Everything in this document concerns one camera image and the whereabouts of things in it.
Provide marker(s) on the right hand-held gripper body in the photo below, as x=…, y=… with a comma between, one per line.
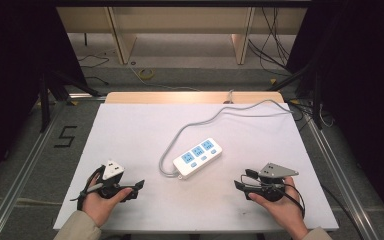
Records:
x=273, y=180

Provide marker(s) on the white table mat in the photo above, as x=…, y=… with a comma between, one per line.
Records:
x=140, y=133

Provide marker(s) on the beige wooden shelf unit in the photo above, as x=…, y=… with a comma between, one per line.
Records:
x=186, y=20

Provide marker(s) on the person's left hand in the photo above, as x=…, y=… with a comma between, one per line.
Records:
x=100, y=205

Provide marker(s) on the aluminium floor rail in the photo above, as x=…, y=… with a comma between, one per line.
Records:
x=343, y=180
x=16, y=180

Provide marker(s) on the black curtain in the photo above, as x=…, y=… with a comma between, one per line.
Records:
x=10, y=83
x=363, y=83

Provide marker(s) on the person's right hand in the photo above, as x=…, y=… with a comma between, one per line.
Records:
x=281, y=206

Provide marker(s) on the black metal stand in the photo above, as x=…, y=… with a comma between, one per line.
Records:
x=317, y=100
x=45, y=103

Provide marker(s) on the yellow tape roll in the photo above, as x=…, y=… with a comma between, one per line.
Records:
x=146, y=74

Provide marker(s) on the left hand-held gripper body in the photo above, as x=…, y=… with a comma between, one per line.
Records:
x=112, y=173

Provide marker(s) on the white power strip blue sockets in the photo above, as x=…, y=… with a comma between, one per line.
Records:
x=198, y=157

